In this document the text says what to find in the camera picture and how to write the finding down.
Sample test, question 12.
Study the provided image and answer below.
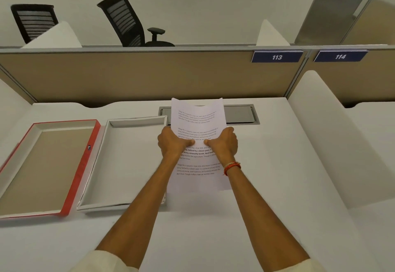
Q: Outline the person's right hand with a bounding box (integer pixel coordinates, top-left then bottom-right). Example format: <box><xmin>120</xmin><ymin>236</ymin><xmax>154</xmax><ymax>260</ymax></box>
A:
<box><xmin>203</xmin><ymin>126</ymin><xmax>239</xmax><ymax>166</ymax></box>

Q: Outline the person's left hand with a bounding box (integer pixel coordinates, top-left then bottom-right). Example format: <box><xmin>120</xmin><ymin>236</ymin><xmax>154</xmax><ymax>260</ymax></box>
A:
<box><xmin>157</xmin><ymin>126</ymin><xmax>195</xmax><ymax>158</ymax></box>

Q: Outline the printed white paper sheet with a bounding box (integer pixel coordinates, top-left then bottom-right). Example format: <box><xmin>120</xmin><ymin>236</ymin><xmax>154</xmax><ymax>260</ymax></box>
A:
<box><xmin>166</xmin><ymin>97</ymin><xmax>232</xmax><ymax>193</ymax></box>

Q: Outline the white cardboard box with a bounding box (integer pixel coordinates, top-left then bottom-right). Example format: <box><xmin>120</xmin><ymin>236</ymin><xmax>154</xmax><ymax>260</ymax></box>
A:
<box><xmin>76</xmin><ymin>115</ymin><xmax>169</xmax><ymax>211</ymax></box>

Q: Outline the red box lid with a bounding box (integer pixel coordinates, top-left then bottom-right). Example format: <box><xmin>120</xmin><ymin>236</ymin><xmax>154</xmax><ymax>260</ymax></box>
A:
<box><xmin>0</xmin><ymin>119</ymin><xmax>102</xmax><ymax>220</ymax></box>

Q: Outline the person's left forearm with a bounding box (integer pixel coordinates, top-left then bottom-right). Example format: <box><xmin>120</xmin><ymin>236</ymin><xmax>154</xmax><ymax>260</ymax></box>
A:
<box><xmin>95</xmin><ymin>154</ymin><xmax>186</xmax><ymax>266</ymax></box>

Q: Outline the person's right forearm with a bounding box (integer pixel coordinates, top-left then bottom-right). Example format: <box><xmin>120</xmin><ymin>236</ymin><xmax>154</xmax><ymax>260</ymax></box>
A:
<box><xmin>223</xmin><ymin>165</ymin><xmax>311</xmax><ymax>271</ymax></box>

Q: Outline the orange thread wristband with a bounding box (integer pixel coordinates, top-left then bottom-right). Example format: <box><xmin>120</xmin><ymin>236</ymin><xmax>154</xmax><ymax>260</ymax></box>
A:
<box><xmin>223</xmin><ymin>161</ymin><xmax>241</xmax><ymax>177</ymax></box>

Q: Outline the wide beige partition panel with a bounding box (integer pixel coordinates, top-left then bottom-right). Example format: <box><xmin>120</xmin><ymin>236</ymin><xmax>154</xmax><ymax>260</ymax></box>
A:
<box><xmin>0</xmin><ymin>46</ymin><xmax>309</xmax><ymax>108</ymax></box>

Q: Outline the blue number sign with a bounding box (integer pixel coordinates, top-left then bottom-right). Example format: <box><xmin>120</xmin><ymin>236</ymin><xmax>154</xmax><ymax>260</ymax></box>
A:
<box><xmin>251</xmin><ymin>50</ymin><xmax>304</xmax><ymax>63</ymax></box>
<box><xmin>313</xmin><ymin>50</ymin><xmax>369</xmax><ymax>63</ymax></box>

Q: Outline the black office chair with armrest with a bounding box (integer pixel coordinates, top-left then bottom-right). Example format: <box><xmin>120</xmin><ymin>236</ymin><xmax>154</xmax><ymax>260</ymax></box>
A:
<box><xmin>97</xmin><ymin>0</ymin><xmax>176</xmax><ymax>47</ymax></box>

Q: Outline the white desk divider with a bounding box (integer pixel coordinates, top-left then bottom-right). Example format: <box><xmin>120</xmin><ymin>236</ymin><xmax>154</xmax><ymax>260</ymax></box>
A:
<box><xmin>256</xmin><ymin>19</ymin><xmax>290</xmax><ymax>47</ymax></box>
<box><xmin>287</xmin><ymin>70</ymin><xmax>395</xmax><ymax>210</ymax></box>
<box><xmin>0</xmin><ymin>77</ymin><xmax>33</xmax><ymax>141</ymax></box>
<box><xmin>21</xmin><ymin>20</ymin><xmax>83</xmax><ymax>49</ymax></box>

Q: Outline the cream left sleeve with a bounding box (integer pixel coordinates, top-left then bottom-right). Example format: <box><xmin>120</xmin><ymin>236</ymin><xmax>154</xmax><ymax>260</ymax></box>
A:
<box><xmin>69</xmin><ymin>250</ymin><xmax>139</xmax><ymax>272</ymax></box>

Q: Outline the cream sleeve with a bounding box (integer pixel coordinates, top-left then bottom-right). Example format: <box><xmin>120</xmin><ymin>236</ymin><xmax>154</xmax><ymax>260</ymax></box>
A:
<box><xmin>290</xmin><ymin>258</ymin><xmax>328</xmax><ymax>272</ymax></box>
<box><xmin>69</xmin><ymin>250</ymin><xmax>139</xmax><ymax>272</ymax></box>

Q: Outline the cream right sleeve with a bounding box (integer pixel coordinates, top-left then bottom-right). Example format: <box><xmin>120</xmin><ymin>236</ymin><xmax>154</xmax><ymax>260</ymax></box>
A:
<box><xmin>290</xmin><ymin>258</ymin><xmax>328</xmax><ymax>272</ymax></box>

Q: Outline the glass door panel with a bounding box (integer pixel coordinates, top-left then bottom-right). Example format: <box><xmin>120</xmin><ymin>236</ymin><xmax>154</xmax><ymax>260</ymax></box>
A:
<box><xmin>293</xmin><ymin>0</ymin><xmax>395</xmax><ymax>46</ymax></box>

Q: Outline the black mesh office chair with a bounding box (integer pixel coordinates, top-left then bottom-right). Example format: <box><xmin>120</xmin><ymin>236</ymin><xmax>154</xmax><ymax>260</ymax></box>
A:
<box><xmin>11</xmin><ymin>3</ymin><xmax>59</xmax><ymax>45</ymax></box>

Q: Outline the grey desk cable hatch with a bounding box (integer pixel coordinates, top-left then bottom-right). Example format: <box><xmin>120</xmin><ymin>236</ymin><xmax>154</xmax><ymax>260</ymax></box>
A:
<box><xmin>158</xmin><ymin>104</ymin><xmax>260</xmax><ymax>126</ymax></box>

